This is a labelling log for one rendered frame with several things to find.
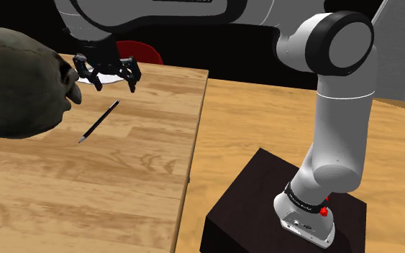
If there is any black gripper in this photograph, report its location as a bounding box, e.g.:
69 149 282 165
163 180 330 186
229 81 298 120
72 36 142 94

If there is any white plate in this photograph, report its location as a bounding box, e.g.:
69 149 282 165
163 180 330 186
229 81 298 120
76 62 126 86

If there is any red chair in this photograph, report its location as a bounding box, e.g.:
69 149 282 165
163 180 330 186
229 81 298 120
115 40 165 66

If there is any black pencil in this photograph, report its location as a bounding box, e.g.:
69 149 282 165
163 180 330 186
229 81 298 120
78 99 122 144

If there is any grey-brown skull figure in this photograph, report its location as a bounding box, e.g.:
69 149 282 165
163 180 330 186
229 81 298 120
0 27 83 140

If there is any light wooden table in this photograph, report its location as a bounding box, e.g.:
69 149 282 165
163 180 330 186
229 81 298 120
0 52 209 253

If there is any dark robot stand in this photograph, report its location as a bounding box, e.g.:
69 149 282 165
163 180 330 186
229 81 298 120
199 147 368 253

